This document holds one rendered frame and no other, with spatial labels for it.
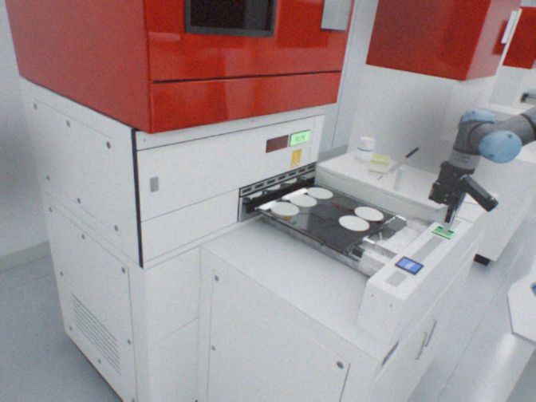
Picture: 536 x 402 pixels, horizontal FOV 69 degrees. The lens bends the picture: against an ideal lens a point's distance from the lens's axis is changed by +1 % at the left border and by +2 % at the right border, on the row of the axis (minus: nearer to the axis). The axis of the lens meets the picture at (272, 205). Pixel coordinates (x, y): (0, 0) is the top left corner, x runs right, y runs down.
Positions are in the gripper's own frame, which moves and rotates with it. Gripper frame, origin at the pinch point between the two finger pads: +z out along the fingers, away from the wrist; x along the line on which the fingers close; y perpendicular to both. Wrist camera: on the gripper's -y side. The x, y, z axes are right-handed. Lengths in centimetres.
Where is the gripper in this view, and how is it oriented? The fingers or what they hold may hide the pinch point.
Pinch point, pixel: (447, 230)
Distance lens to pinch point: 127.2
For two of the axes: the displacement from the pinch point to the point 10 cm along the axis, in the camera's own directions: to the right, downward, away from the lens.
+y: -7.5, -3.6, 5.5
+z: -1.0, 8.9, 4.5
